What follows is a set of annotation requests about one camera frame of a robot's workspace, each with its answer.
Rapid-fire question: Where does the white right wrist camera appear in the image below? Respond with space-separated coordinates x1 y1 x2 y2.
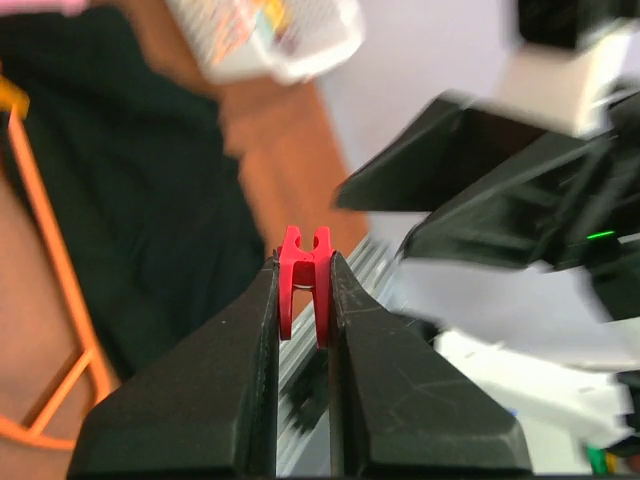
494 1 639 137

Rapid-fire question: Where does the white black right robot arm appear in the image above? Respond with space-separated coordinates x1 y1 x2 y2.
335 93 639 457

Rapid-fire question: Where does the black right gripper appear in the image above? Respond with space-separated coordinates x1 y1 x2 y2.
400 94 639 320

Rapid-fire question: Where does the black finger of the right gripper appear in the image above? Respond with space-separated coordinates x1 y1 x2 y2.
334 92 586 212

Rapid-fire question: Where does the black underwear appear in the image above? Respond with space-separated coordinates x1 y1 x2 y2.
1 7 264 379

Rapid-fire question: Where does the red clothespin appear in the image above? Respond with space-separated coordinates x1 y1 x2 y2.
278 226 335 349

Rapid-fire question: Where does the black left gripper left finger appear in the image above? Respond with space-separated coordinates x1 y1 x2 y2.
67 260 279 478

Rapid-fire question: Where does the white clothespin basket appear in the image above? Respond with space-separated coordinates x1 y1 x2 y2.
166 0 365 85

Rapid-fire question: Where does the orange plastic hanger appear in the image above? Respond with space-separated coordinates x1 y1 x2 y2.
1 111 113 451

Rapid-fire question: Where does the aluminium rail frame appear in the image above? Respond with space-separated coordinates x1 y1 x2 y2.
276 236 404 477

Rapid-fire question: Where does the orange clothespin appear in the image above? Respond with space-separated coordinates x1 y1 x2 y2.
0 76 30 118

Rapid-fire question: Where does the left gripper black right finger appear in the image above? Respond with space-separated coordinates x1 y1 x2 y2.
329 254 532 475

